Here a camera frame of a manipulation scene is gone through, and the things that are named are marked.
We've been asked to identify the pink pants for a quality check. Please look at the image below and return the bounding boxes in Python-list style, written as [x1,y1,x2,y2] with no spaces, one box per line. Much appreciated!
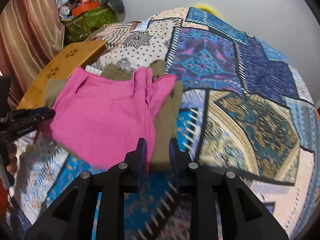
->
[44,67,177,170]

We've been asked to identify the left hand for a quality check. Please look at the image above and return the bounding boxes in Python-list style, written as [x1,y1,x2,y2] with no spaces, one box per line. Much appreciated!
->
[7,142,17,175]

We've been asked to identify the striped brown curtain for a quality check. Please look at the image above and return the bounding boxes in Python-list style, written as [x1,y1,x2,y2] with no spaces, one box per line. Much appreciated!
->
[1,0,65,108]

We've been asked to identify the olive green pants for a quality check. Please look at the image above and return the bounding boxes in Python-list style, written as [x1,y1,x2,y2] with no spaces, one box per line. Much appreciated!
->
[44,60,183,171]

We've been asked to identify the blue patchwork bedspread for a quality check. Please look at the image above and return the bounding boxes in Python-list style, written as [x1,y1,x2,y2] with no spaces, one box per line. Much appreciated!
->
[7,7,319,239]

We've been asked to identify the orange round box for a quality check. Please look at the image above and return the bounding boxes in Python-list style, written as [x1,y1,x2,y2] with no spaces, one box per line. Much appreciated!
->
[72,1,100,18]

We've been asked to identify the yellow plush toy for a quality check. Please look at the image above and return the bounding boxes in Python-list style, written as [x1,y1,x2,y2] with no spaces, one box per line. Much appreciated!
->
[194,3,221,18]

